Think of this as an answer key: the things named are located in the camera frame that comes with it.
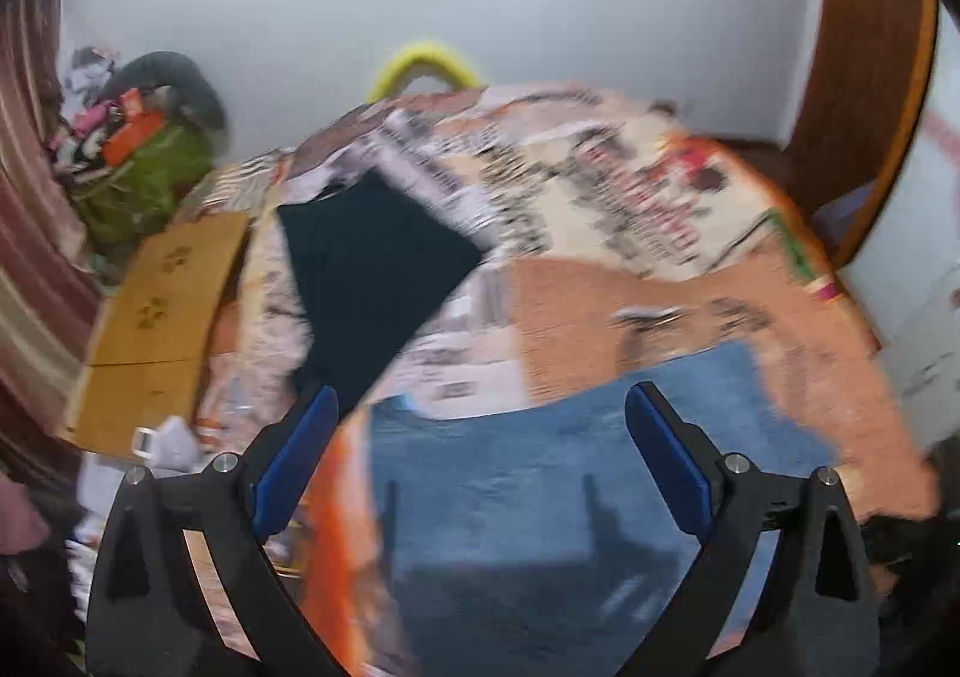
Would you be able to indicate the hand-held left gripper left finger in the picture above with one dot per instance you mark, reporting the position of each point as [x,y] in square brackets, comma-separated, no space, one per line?
[294,459]

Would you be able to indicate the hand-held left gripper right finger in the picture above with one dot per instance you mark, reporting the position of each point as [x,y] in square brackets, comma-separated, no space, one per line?
[667,459]

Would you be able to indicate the blue jeans pants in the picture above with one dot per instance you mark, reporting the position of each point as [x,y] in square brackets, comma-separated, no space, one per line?
[525,497]

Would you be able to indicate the white crumpled bag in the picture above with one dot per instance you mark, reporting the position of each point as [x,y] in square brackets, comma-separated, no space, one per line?
[169,441]

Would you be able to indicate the cardboard box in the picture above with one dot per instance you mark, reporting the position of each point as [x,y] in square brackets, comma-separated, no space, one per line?
[157,317]

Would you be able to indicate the black folded garment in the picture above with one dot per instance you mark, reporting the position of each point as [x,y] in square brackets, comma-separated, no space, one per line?
[367,272]

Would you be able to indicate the green storage bag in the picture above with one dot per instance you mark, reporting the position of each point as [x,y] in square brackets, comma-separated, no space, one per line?
[150,185]

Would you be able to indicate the striped curtain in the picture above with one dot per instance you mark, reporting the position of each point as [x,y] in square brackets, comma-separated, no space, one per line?
[37,257]

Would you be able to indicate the orange box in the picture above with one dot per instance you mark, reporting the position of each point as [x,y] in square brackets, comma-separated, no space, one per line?
[133,138]

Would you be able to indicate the pile of clothes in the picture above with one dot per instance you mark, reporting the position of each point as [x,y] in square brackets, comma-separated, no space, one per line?
[81,137]

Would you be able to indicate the small red box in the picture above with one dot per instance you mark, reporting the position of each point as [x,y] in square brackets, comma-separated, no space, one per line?
[132,101]

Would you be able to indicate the grey tube pillow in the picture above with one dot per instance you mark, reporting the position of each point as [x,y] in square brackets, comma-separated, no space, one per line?
[191,75]

